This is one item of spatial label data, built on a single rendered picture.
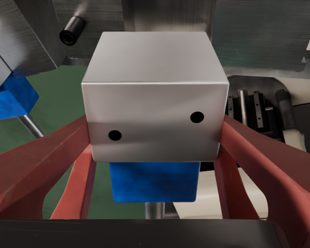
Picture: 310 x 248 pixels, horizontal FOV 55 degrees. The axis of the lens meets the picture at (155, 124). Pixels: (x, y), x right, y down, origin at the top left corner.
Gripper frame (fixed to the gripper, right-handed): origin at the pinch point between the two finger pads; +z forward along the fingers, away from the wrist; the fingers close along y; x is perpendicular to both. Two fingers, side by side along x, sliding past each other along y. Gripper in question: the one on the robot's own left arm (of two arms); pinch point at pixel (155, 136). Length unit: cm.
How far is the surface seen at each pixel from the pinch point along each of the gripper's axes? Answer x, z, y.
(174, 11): -2.1, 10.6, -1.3
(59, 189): 155, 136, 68
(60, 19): -2.1, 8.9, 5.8
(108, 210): 178, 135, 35
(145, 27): -0.9, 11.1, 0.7
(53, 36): 1.3, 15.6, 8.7
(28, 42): 1.1, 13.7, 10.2
